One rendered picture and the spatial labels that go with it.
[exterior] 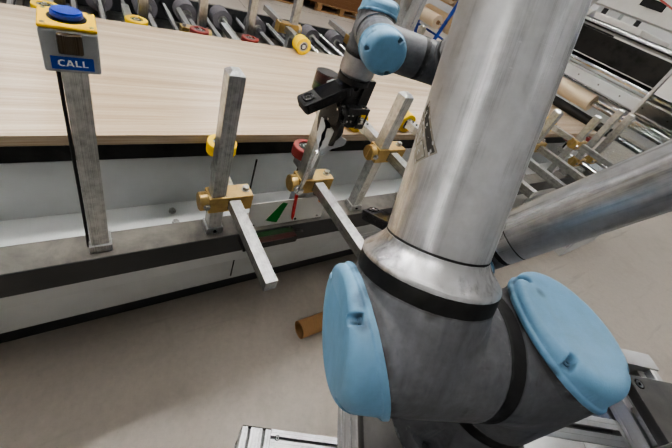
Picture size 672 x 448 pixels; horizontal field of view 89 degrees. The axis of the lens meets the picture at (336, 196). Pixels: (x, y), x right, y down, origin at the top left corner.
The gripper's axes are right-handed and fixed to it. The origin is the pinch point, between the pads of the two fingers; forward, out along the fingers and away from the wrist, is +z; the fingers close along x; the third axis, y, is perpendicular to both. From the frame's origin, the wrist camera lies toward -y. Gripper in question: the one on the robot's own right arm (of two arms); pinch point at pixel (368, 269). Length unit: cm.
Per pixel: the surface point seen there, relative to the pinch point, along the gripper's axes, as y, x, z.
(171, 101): -67, -34, -7
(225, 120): -31.0, -30.2, -23.6
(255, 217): -30.3, -17.8, 8.1
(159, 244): -30, -43, 13
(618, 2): -108, 278, -84
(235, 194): -31.3, -24.7, -1.0
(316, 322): -21, 20, 75
